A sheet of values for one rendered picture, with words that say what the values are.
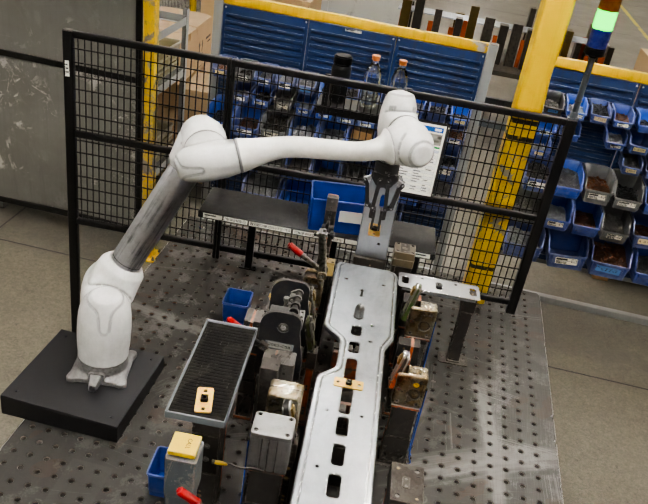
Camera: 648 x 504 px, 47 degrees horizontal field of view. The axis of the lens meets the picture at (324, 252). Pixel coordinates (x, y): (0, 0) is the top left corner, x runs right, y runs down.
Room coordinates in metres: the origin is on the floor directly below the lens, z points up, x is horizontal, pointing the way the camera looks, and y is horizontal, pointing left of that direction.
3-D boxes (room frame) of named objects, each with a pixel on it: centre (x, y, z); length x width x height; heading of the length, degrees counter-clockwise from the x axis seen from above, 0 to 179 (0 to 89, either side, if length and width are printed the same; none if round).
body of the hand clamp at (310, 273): (2.10, 0.02, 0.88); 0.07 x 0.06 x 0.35; 88
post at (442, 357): (2.24, -0.53, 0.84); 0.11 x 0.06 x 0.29; 88
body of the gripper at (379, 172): (2.10, -0.15, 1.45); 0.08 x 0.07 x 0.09; 88
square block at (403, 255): (2.37, -0.29, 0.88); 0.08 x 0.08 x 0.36; 88
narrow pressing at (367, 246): (2.36, -0.17, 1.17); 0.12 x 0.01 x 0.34; 88
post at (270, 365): (1.55, 0.09, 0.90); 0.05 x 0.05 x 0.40; 88
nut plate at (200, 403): (1.30, 0.22, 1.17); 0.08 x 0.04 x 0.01; 7
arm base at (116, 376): (1.79, 0.63, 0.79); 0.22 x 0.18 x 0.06; 5
